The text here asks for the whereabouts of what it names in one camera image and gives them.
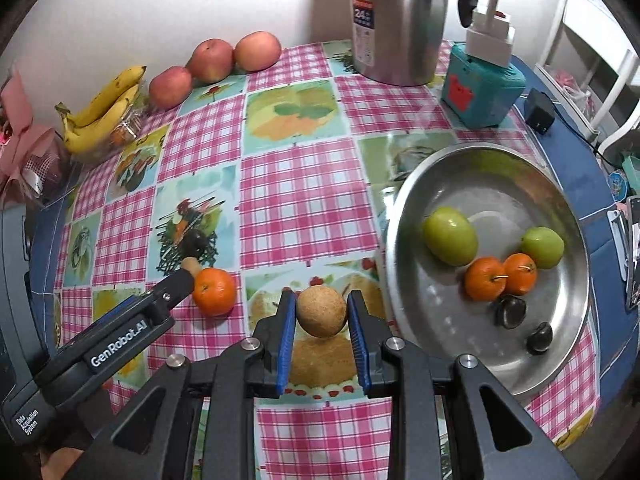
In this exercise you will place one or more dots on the large green jujube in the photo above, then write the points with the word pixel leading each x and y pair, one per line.
pixel 450 236

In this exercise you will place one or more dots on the large orange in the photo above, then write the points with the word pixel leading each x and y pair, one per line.
pixel 215 292

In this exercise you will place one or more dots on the pink chequered tablecloth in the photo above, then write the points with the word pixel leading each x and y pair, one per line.
pixel 300 190

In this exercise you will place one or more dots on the pink wrapped bouquet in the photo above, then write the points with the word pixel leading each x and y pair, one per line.
pixel 30 150

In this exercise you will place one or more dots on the white plug adapter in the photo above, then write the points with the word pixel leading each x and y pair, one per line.
pixel 490 40

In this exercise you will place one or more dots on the white furniture frame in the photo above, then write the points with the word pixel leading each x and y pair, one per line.
pixel 620 70

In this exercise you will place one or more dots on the small orange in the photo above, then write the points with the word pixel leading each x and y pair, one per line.
pixel 482 280
pixel 522 275

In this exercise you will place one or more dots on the small green jujube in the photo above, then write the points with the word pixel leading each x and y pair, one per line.
pixel 544 246

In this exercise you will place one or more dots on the large brown longan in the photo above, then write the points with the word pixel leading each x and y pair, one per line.
pixel 321 311

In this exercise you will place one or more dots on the dark plum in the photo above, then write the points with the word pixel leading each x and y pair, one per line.
pixel 540 339
pixel 510 312
pixel 197 242

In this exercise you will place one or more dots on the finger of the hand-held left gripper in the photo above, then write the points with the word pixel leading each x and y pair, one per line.
pixel 170 292

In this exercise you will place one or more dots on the pink plastic bag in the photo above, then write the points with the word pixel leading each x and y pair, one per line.
pixel 575 90

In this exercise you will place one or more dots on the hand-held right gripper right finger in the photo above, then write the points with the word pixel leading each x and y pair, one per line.
pixel 357 345

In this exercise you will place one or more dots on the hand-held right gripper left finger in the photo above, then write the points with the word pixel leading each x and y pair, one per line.
pixel 286 345

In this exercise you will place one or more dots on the round metal plate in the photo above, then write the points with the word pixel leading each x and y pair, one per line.
pixel 450 335

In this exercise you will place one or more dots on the teal round tin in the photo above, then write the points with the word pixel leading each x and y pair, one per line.
pixel 617 182

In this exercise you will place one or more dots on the teal box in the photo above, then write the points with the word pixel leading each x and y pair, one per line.
pixel 487 95

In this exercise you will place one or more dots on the steel thermos jug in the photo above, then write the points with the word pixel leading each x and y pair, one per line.
pixel 405 25

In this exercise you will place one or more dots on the black power adapter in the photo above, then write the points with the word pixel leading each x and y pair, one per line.
pixel 540 112

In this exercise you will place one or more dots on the yellow banana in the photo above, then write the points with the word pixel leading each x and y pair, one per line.
pixel 112 95
pixel 95 132

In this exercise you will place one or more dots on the small brown longan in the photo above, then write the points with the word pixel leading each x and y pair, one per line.
pixel 190 264

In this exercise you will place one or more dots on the red apple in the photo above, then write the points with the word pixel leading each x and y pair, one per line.
pixel 210 61
pixel 170 87
pixel 257 51

